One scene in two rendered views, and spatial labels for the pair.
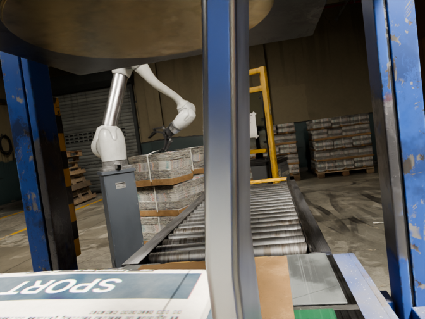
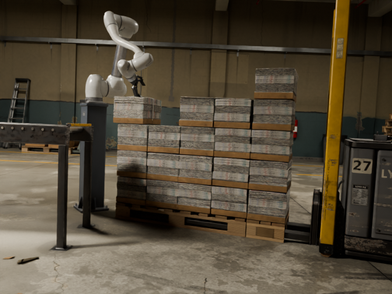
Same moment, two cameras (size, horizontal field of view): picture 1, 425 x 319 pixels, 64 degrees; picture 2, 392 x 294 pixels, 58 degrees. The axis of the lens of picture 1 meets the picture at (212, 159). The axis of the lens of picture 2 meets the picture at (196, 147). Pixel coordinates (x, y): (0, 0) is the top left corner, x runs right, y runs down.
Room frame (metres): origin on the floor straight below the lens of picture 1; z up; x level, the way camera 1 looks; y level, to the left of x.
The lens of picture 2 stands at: (2.60, -2.86, 0.85)
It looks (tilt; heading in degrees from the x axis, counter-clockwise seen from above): 4 degrees down; 81
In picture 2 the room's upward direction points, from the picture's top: 3 degrees clockwise
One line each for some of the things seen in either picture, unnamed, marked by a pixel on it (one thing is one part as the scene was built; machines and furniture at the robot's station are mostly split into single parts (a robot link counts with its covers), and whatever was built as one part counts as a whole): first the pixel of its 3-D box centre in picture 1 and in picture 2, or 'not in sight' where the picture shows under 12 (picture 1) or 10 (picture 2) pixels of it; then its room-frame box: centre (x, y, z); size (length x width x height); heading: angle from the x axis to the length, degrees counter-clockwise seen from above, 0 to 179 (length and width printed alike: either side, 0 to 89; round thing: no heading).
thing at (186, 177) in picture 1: (174, 178); (132, 120); (2.53, 0.30, 0.86); 0.29 x 0.16 x 0.04; 153
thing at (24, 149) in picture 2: not in sight; (53, 140); (0.45, 6.57, 0.28); 1.20 x 0.83 x 0.57; 170
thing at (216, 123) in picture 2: not in sight; (237, 125); (3.38, -0.03, 0.86); 0.38 x 0.29 x 0.04; 61
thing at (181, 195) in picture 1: (200, 220); (186, 174); (3.01, 0.17, 0.42); 1.17 x 0.39 x 0.83; 152
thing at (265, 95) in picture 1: (270, 145); (335, 112); (3.87, -0.67, 0.97); 0.09 x 0.09 x 1.75; 62
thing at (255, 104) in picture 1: (241, 122); not in sight; (4.05, -0.39, 1.27); 0.57 x 0.01 x 0.65; 62
